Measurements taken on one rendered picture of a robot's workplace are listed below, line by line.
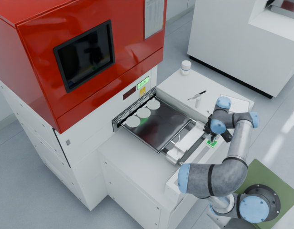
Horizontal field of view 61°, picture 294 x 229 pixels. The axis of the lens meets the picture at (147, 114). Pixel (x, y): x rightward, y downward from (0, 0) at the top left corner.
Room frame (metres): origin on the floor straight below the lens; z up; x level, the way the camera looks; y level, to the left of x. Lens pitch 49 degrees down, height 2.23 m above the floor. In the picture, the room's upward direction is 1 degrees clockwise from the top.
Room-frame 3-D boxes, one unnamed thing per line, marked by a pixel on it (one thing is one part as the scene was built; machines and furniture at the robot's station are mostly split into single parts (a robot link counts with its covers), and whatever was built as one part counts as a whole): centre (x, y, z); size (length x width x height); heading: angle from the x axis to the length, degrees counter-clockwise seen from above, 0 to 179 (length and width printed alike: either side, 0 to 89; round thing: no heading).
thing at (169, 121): (1.09, -0.06, 0.90); 0.34 x 0.34 x 0.01; 49
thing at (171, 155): (0.82, -0.17, 0.89); 0.08 x 0.03 x 0.03; 49
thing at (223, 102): (0.88, -0.39, 1.27); 0.09 x 0.08 x 0.11; 161
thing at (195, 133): (0.94, -0.27, 0.87); 0.36 x 0.08 x 0.03; 139
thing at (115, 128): (1.19, 0.08, 0.89); 0.44 x 0.02 x 0.10; 139
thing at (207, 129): (0.89, -0.39, 1.11); 0.09 x 0.08 x 0.12; 49
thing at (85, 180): (1.29, 0.47, 0.41); 0.82 x 0.71 x 0.82; 139
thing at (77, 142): (1.07, 0.21, 1.02); 0.82 x 0.03 x 0.40; 139
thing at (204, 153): (0.78, -0.32, 0.89); 0.55 x 0.09 x 0.14; 139
